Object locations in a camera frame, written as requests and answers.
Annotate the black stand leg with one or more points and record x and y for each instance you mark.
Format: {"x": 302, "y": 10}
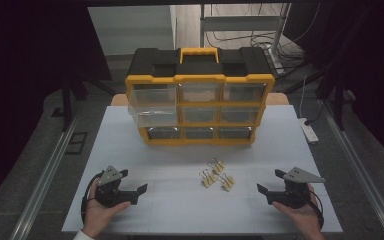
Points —
{"x": 67, "y": 100}
{"x": 338, "y": 100}

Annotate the aluminium floor rail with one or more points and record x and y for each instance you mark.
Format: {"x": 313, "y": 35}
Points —
{"x": 43, "y": 180}
{"x": 363, "y": 173}

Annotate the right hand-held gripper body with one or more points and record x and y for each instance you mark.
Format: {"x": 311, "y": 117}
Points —
{"x": 293, "y": 193}

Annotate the white power strip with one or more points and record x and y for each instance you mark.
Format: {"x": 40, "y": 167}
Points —
{"x": 309, "y": 130}

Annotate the black curtain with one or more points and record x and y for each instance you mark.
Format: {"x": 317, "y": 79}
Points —
{"x": 373, "y": 66}
{"x": 30, "y": 83}

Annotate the dark floor grate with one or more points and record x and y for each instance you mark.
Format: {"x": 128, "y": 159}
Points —
{"x": 76, "y": 143}

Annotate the grey metal stand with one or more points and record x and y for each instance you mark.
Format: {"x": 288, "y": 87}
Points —
{"x": 243, "y": 23}

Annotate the person's right hand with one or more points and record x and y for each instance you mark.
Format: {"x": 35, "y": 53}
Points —
{"x": 301, "y": 216}

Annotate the person's left hand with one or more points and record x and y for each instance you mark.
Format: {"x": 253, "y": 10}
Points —
{"x": 98, "y": 216}

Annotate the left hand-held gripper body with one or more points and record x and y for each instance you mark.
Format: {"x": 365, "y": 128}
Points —
{"x": 108, "y": 191}

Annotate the white shirt sleeve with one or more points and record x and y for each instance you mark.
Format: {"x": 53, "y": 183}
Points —
{"x": 82, "y": 235}

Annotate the clear plastic drawer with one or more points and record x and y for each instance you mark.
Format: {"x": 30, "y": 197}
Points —
{"x": 153, "y": 106}

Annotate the black and yellow drawer organizer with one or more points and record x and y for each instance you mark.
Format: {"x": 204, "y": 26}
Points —
{"x": 200, "y": 96}

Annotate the wooden table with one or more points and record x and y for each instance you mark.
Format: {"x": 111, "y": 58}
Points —
{"x": 118, "y": 100}

